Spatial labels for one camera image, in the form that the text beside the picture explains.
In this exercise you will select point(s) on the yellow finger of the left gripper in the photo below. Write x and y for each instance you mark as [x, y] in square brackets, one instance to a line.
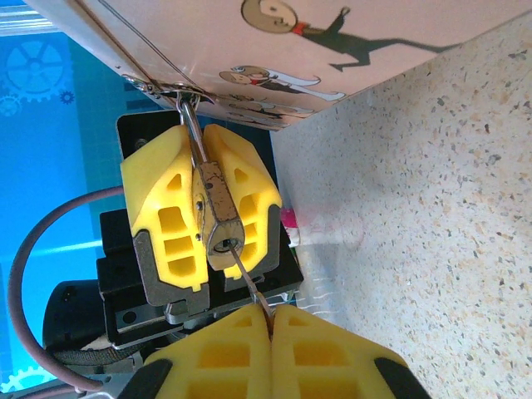
[158, 191]
[253, 195]

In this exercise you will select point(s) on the pink cartoon tin box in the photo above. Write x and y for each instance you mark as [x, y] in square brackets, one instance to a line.
[208, 33]

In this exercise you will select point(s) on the small metal key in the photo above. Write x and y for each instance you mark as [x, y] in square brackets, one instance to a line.
[246, 271]

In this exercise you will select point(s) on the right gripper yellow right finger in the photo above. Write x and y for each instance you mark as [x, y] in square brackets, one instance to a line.
[332, 365]

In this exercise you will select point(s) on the brass padlock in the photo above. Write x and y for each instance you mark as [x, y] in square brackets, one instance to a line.
[218, 199]

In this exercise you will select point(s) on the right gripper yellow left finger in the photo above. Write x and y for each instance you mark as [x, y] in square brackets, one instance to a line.
[216, 365]

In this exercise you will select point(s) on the aluminium frame post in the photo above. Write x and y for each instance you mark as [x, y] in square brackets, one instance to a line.
[25, 21]

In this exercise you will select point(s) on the red ball toy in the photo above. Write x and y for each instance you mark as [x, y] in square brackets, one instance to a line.
[289, 218]

